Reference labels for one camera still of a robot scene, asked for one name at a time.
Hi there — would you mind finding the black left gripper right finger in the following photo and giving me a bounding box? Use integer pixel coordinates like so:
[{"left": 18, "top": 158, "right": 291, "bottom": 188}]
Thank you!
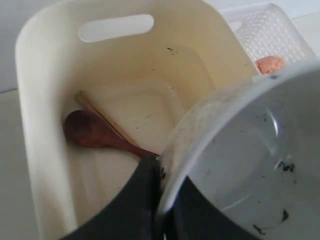
[{"left": 164, "top": 177, "right": 257, "bottom": 240}]

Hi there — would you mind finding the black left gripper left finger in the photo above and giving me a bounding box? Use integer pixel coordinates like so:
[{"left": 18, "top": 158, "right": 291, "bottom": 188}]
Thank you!
[{"left": 64, "top": 156, "right": 160, "bottom": 240}]

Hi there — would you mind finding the pale green ceramic bowl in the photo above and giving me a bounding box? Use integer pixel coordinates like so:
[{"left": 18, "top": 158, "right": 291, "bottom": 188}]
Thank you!
[{"left": 154, "top": 59, "right": 320, "bottom": 240}]

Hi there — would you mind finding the dark wooden spoon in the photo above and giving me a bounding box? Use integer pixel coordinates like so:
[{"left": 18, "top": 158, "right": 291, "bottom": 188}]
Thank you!
[{"left": 63, "top": 109, "right": 159, "bottom": 158}]

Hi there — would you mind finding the fried chicken piece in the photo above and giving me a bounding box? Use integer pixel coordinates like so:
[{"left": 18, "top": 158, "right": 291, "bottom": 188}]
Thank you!
[{"left": 255, "top": 55, "right": 286, "bottom": 75}]

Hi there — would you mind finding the cream plastic bin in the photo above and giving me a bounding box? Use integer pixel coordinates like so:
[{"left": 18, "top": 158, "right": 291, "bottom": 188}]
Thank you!
[{"left": 15, "top": 0, "right": 258, "bottom": 240}]

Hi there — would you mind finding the white perforated plastic basket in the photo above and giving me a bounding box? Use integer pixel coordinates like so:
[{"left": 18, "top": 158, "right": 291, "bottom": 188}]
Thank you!
[{"left": 221, "top": 3, "right": 318, "bottom": 67}]

